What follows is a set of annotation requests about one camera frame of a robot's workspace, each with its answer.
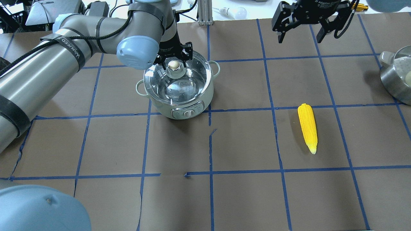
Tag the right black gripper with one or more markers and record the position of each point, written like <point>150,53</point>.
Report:
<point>316,12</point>

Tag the black power adapter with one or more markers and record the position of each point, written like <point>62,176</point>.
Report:
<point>98,8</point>

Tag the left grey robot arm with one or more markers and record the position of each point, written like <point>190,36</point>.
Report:
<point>148,36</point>

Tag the aluminium frame post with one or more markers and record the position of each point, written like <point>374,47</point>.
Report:
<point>205,12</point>

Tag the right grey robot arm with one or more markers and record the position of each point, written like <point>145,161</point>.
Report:
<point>377,5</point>

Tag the gold brass fitting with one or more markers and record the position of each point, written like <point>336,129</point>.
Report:
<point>360,7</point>

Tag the yellow corn cob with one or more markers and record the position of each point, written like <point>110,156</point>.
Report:
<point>308,127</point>

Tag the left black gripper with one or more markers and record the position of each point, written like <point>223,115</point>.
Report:
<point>169,48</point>

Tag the steel steamer pot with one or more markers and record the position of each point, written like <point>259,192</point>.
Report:
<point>394,68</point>

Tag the pale green electric pot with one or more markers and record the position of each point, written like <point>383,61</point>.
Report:
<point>184,111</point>

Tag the white steamed bun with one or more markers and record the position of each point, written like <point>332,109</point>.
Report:
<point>407,78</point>

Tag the glass pot lid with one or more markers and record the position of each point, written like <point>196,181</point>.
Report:
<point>198,77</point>

